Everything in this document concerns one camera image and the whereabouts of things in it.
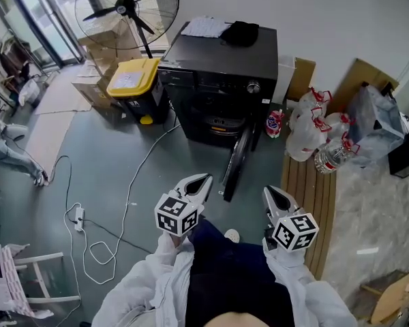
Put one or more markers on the wooden slatted board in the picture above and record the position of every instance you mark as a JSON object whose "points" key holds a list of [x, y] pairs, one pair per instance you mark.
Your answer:
{"points": [[310, 203]]}

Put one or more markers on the black bin with yellow lid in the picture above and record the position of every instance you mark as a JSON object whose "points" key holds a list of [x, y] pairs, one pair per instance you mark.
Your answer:
{"points": [[133, 77]]}

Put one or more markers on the white chair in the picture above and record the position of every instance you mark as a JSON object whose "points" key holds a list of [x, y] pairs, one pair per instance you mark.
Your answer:
{"points": [[41, 278]]}

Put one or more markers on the large black floor fan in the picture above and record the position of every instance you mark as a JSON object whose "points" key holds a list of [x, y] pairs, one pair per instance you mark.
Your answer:
{"points": [[126, 10]]}

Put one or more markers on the black washing machine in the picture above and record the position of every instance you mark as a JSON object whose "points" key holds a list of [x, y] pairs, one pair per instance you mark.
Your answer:
{"points": [[221, 63]]}

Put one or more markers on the large brown cardboard sheet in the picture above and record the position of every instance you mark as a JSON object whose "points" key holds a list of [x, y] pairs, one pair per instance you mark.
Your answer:
{"points": [[358, 77]]}

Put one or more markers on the black cloth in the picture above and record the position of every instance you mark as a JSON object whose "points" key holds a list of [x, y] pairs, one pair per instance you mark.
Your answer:
{"points": [[240, 33]]}

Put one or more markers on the white device with patterned cloth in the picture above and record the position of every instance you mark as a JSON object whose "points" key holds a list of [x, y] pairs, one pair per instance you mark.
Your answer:
{"points": [[1, 278]]}

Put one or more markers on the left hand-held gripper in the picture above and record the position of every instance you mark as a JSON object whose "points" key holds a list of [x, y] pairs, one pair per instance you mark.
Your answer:
{"points": [[177, 213]]}

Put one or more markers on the dark chair with clutter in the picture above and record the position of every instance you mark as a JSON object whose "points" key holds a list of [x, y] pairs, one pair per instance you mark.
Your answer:
{"points": [[15, 58]]}

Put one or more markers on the white paper slip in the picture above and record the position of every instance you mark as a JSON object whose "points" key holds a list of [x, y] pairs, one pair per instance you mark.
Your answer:
{"points": [[367, 250]]}

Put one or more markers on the black box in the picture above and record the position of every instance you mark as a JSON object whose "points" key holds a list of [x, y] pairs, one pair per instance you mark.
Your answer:
{"points": [[407, 152]]}

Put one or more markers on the black round washing machine door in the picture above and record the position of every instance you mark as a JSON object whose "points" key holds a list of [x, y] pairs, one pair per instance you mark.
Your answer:
{"points": [[237, 162]]}

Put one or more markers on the white patterned cloth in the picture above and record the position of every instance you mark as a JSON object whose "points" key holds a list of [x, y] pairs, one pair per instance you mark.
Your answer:
{"points": [[204, 27]]}

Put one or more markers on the person's right forearm white sleeve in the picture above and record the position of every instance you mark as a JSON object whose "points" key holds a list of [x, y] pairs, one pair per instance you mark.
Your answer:
{"points": [[303, 284]]}

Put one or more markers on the white flat panel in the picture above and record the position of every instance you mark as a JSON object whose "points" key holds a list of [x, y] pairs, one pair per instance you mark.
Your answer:
{"points": [[283, 80]]}

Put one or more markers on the person's dark trousers legs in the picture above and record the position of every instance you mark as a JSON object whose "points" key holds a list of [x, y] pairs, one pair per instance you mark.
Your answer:
{"points": [[231, 274]]}

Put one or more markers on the clear plastic bag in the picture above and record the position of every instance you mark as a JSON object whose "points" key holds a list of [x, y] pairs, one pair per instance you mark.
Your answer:
{"points": [[375, 124]]}

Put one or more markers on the flat cardboard floor sheet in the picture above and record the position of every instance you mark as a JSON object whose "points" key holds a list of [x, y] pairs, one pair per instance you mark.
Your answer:
{"points": [[54, 121]]}

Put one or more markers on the person's white shoe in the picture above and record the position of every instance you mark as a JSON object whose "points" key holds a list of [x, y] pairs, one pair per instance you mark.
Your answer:
{"points": [[232, 235]]}

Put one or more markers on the small brown cardboard sheet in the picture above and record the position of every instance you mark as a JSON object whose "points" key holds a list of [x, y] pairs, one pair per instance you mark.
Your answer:
{"points": [[301, 78]]}

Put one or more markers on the stack of cardboard boxes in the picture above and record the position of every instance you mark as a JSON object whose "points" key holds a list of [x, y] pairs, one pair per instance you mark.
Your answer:
{"points": [[102, 51]]}

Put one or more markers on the person's left forearm white sleeve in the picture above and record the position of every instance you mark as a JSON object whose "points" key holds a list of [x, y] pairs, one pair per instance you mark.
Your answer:
{"points": [[150, 278]]}

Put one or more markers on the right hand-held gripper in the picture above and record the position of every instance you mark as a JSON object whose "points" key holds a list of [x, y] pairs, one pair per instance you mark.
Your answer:
{"points": [[294, 232]]}

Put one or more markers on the folded brown cardboard piece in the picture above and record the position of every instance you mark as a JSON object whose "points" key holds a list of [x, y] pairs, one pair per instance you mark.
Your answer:
{"points": [[392, 298]]}

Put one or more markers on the white plastic bag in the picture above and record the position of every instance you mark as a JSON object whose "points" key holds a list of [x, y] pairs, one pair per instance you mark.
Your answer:
{"points": [[30, 92]]}

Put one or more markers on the white power strip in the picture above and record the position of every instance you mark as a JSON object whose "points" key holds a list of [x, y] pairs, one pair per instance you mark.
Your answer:
{"points": [[79, 219]]}

